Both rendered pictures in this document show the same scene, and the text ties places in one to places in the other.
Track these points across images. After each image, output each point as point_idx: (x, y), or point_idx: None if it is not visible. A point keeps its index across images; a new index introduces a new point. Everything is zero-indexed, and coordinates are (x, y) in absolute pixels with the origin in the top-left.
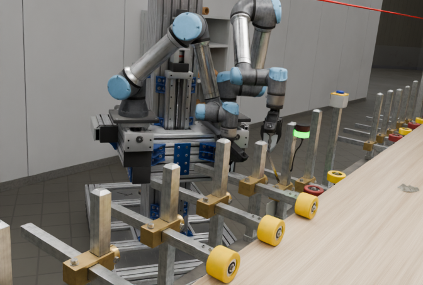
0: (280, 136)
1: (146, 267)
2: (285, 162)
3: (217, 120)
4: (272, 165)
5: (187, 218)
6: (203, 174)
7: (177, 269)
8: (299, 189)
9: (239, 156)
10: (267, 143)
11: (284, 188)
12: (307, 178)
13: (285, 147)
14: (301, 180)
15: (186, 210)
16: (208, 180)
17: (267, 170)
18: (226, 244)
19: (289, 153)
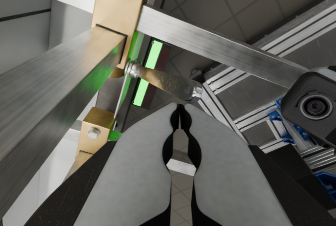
0: (36, 221)
1: (323, 30)
2: (74, 58)
3: None
4: (154, 76)
5: (289, 122)
6: (325, 155)
7: (279, 40)
8: (101, 114)
9: (335, 82)
10: (205, 137)
11: None
12: (86, 150)
13: (29, 111)
14: (92, 130)
15: (298, 128)
16: (303, 151)
17: (191, 170)
18: (225, 112)
19: (13, 78)
